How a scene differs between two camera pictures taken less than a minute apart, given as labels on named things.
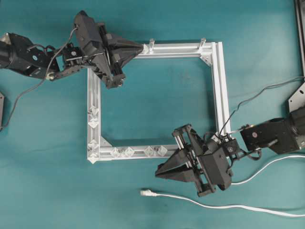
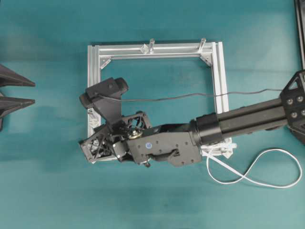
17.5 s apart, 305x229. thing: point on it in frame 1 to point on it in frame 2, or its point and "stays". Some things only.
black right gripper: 184,165 to 98,146
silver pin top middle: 151,43 stays
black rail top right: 300,5 stays
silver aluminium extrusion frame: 99,150 stays
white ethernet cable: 150,193 to 208,156
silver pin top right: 203,40 stays
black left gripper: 117,50 to 8,78
